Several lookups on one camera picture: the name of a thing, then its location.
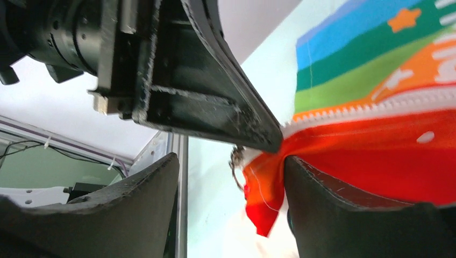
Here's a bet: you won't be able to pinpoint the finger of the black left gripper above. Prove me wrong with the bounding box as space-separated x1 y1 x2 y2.
132 1 283 153

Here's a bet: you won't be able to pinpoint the aluminium front frame rails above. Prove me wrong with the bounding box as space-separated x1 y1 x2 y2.
1 116 134 168

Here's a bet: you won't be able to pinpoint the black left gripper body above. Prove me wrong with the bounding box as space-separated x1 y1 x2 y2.
1 1 154 116

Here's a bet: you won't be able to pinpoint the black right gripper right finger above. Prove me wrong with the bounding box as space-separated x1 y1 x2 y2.
284 156 455 257

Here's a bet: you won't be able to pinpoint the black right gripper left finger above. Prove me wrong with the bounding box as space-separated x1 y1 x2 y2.
1 153 180 257

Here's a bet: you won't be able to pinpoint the rainbow white red hooded jacket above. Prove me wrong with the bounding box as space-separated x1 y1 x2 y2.
240 1 455 237

